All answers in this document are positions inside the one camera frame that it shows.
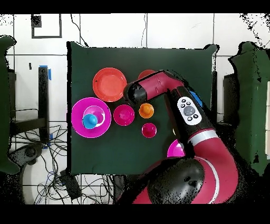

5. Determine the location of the small red plastic bowl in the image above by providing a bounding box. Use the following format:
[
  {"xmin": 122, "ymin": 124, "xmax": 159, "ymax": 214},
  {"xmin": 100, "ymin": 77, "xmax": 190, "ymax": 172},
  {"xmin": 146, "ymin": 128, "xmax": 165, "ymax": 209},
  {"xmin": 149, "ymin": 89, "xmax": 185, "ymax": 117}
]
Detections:
[{"xmin": 113, "ymin": 104, "xmax": 136, "ymax": 127}]

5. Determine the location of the large orange plastic bowl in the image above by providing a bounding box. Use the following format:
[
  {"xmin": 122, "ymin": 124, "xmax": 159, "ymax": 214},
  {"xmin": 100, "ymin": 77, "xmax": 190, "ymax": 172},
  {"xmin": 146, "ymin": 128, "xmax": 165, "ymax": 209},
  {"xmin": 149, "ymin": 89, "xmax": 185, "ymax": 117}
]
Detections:
[{"xmin": 92, "ymin": 67, "xmax": 128, "ymax": 103}]

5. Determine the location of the small orange plastic bowl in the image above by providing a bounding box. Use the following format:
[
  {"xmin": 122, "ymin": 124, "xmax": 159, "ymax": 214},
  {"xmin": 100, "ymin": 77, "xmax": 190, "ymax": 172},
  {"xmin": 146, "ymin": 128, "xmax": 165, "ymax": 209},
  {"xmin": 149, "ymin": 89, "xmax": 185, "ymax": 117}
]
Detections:
[{"xmin": 138, "ymin": 69, "xmax": 157, "ymax": 80}]

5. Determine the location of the blue plastic cup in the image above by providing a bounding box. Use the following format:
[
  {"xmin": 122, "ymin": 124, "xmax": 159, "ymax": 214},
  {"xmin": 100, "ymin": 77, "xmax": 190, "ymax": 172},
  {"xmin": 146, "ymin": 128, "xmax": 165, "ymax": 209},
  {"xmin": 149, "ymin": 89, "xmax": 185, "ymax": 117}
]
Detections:
[{"xmin": 82, "ymin": 114, "xmax": 99, "ymax": 130}]

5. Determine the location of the large pink plastic bowl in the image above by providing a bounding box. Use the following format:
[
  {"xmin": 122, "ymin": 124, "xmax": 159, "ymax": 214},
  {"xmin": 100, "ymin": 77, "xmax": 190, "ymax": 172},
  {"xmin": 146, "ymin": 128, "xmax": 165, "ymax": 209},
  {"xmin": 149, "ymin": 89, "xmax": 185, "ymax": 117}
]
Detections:
[
  {"xmin": 167, "ymin": 139, "xmax": 186, "ymax": 158},
  {"xmin": 71, "ymin": 97, "xmax": 112, "ymax": 139}
]

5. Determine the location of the orange plastic cup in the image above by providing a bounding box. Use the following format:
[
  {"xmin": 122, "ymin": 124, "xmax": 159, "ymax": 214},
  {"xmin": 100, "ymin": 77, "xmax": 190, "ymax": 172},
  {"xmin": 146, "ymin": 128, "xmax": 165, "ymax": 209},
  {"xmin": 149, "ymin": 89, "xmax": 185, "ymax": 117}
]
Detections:
[{"xmin": 138, "ymin": 102, "xmax": 155, "ymax": 119}]

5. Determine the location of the red plastic cup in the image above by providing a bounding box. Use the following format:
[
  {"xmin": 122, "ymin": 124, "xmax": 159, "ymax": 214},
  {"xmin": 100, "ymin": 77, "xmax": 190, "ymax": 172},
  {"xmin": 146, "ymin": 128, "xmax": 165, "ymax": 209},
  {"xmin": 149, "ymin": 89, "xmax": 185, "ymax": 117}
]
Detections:
[{"xmin": 141, "ymin": 123, "xmax": 158, "ymax": 139}]

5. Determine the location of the dark green tablecloth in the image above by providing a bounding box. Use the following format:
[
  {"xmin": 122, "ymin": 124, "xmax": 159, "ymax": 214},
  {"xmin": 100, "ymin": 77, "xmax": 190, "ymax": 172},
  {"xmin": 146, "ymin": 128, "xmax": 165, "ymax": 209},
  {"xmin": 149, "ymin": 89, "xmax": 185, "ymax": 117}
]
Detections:
[{"xmin": 66, "ymin": 41, "xmax": 220, "ymax": 178}]

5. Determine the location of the blue plastic bowl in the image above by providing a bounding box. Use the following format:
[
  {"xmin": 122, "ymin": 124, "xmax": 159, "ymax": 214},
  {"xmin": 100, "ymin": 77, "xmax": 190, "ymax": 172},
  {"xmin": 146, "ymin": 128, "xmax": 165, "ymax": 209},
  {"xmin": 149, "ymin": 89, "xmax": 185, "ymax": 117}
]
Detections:
[{"xmin": 189, "ymin": 90, "xmax": 204, "ymax": 107}]

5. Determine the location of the black metal stand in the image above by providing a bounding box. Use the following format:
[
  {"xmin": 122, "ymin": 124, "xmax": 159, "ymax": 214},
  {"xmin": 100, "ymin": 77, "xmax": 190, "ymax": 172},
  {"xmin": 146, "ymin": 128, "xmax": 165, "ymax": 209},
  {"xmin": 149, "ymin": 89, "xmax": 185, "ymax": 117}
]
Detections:
[
  {"xmin": 211, "ymin": 71, "xmax": 218, "ymax": 125},
  {"xmin": 9, "ymin": 66, "xmax": 50, "ymax": 144}
]

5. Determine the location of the black power strip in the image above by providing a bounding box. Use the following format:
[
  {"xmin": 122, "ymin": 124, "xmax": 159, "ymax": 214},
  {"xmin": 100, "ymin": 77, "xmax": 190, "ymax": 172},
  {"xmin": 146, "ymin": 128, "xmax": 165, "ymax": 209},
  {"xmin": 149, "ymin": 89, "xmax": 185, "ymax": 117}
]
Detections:
[{"xmin": 59, "ymin": 170, "xmax": 82, "ymax": 200}]

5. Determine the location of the grey office chair base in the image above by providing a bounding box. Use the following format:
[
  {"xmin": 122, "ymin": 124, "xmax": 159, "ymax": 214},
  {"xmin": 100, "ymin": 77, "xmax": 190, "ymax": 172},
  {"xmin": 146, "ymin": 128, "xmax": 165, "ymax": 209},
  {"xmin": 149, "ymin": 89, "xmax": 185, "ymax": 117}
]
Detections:
[{"xmin": 8, "ymin": 143, "xmax": 45, "ymax": 167}]

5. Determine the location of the green cloth covered side table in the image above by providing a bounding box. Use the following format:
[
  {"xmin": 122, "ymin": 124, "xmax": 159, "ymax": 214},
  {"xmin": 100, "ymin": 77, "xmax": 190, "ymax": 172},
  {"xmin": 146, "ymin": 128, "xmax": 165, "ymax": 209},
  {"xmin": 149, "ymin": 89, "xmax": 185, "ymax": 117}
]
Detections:
[
  {"xmin": 228, "ymin": 41, "xmax": 270, "ymax": 177},
  {"xmin": 0, "ymin": 35, "xmax": 21, "ymax": 174}
]

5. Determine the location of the tangle of floor cables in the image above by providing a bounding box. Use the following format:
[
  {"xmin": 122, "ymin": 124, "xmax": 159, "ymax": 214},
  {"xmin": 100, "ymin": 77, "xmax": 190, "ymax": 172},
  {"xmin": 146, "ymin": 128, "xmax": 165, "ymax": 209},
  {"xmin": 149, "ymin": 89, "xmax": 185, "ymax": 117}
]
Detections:
[{"xmin": 10, "ymin": 124, "xmax": 114, "ymax": 204}]

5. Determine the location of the thin black floor cable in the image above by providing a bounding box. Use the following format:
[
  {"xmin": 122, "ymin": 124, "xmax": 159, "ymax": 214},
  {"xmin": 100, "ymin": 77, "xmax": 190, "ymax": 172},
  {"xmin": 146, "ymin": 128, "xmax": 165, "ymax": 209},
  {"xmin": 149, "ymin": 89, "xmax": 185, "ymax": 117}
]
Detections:
[{"xmin": 70, "ymin": 13, "xmax": 89, "ymax": 48}]

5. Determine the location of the black square floor frame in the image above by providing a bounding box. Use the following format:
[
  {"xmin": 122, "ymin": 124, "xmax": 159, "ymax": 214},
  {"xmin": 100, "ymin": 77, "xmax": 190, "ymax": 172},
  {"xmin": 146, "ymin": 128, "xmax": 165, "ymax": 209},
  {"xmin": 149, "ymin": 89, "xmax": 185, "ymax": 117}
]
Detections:
[{"xmin": 31, "ymin": 13, "xmax": 63, "ymax": 39}]

